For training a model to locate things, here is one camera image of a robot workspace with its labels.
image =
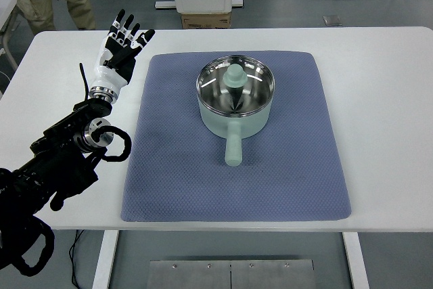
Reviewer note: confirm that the white left table leg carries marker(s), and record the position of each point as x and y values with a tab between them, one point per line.
105	260

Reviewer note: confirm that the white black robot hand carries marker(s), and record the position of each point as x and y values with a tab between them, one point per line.
116	58

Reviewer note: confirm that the green pot with handle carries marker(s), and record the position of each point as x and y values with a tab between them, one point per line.
233	118

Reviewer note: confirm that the blue textured mat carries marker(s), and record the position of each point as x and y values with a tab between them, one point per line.
179	170

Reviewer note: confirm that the white right table leg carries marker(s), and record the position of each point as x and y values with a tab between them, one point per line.
355	260

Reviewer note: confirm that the cardboard box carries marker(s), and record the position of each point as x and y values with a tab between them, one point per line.
206	21

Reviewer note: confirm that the glass lid green knob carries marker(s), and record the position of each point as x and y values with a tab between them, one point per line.
235	86

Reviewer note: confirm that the grey floor outlet cover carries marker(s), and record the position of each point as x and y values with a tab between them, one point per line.
333	20

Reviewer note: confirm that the metal floor plate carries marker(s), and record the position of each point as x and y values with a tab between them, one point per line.
232	274

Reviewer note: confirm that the white table leg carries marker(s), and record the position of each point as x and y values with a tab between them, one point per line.
105	260
355	260

